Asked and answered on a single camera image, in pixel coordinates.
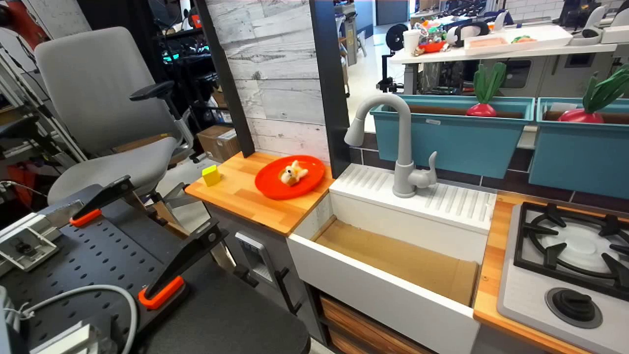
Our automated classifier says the grey faucet spout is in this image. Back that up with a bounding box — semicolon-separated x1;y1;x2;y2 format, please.
344;92;436;198

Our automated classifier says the small toy food piece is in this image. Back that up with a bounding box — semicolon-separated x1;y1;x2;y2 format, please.
281;161;308;185

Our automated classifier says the orange plate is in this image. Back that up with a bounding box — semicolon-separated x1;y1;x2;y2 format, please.
255;155;326;200

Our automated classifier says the wooden countertop left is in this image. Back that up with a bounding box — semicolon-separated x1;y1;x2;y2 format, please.
184;153;332;236

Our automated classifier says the cardboard box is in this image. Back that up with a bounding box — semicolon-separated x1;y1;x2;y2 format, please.
196;126;239;161

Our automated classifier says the yellow block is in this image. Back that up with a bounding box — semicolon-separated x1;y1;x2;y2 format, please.
200;165;220;187

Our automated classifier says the white farmhouse sink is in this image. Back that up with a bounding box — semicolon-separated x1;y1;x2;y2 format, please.
289;165;497;354

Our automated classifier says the wooden drawer front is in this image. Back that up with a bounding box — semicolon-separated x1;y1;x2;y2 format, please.
320;297;432;354

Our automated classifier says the teal planter box left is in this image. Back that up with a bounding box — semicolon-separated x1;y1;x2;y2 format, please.
403;94;534;179

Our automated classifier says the teal planter box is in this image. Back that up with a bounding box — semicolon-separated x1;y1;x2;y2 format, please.
528;96;629;198
403;94;534;179

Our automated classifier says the white cup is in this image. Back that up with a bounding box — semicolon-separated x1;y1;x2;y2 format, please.
403;29;422;57

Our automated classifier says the toy radish left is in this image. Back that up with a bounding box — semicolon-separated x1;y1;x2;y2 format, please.
465;63;507;116

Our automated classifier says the toy radish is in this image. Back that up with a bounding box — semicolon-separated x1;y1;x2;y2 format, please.
465;63;507;116
558;67;629;124

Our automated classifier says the black perforated board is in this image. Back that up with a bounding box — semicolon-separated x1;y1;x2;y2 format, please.
2;204;192;352

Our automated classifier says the grey office chair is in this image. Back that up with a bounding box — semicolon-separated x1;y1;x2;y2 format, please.
35;25;190;204

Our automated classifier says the white background table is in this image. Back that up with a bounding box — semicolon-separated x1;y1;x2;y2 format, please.
393;23;617;96

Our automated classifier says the toy stove top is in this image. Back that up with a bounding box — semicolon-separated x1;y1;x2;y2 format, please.
497;202;629;354

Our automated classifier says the teal planter box right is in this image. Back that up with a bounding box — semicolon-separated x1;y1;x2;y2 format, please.
528;96;629;198

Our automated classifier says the black stove knob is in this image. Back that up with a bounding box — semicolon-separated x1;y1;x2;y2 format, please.
544;287;603;328

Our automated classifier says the toy radish right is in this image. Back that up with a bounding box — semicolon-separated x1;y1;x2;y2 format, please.
558;67;629;124

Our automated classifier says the black vertical post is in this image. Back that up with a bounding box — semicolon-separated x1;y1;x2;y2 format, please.
308;0;349;177

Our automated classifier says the black clamp near, orange handle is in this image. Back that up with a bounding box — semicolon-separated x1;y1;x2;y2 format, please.
137;222;224;311

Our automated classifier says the black clamp , orange handle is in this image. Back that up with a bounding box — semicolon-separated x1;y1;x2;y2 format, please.
137;222;224;311
68;177;133;228

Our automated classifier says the black clamp far, orange handle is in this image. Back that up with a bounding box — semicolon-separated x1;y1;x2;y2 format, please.
68;177;133;228

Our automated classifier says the grey cable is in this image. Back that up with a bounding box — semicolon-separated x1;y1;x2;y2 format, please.
5;283;139;354

